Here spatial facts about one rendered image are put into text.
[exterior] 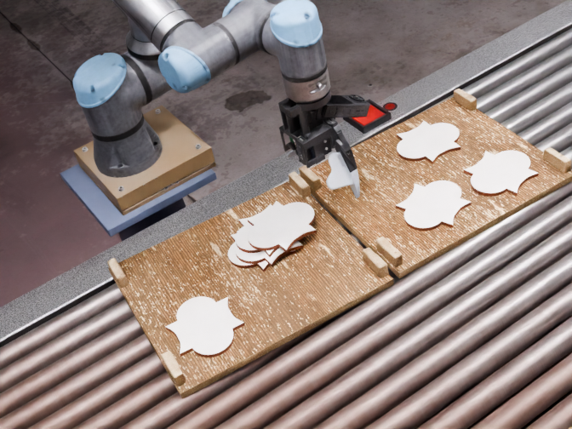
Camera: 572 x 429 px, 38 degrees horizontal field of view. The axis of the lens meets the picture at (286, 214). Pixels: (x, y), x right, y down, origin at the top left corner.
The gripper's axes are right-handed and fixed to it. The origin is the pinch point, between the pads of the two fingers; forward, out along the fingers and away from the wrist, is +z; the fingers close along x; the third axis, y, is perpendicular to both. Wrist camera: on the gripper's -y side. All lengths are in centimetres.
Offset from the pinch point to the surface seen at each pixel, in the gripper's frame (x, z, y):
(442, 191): 9.0, 8.9, -17.2
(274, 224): -3.7, 5.7, 12.4
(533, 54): -13, 12, -66
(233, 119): -168, 103, -58
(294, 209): -4.3, 5.8, 7.5
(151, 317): -3.0, 8.5, 40.3
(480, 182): 12.3, 9.1, -23.8
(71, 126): -219, 101, -4
